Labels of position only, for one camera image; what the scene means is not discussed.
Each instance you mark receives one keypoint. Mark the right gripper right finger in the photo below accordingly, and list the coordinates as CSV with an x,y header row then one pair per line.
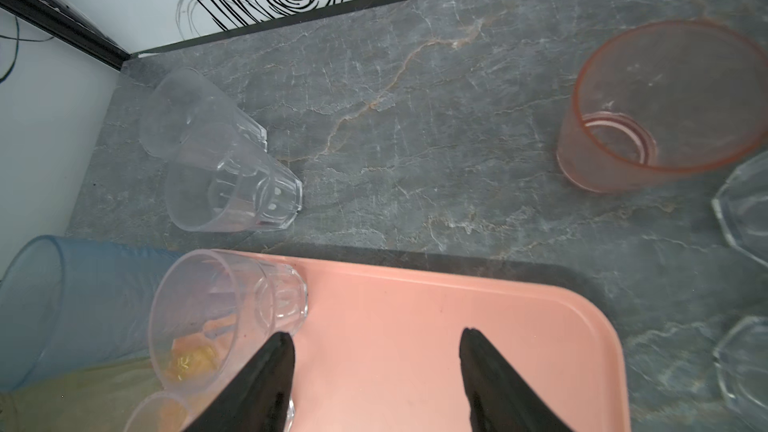
x,y
499,398

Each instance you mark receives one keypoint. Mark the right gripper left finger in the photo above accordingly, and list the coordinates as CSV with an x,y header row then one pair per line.
x,y
258,397

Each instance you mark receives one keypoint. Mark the clear faceted glass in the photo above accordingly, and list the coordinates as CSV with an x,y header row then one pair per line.
x,y
213,310

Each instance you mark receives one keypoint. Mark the pink plastic tray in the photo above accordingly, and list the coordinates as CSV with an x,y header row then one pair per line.
x,y
379,349

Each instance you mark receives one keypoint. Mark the yellow plastic cup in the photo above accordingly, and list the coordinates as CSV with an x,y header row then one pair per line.
x,y
120,396

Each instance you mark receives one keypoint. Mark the blue plastic cup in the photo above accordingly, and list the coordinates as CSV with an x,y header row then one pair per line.
x,y
69,304

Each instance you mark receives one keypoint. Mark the clear cup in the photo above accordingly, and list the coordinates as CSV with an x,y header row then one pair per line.
x,y
220,181

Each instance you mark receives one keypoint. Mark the pink tinted glass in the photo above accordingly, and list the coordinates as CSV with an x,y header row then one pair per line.
x,y
664,101

